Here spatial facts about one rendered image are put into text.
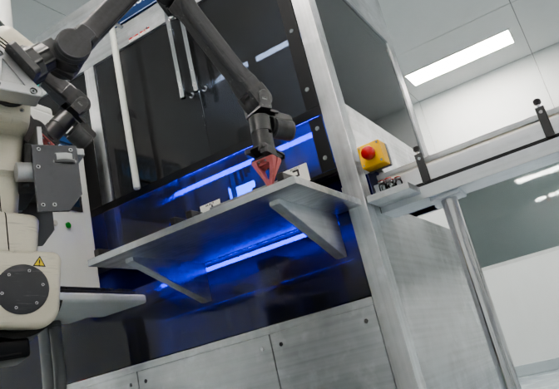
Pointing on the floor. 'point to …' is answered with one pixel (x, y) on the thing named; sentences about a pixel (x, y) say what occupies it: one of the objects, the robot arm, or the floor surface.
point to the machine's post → (355, 187)
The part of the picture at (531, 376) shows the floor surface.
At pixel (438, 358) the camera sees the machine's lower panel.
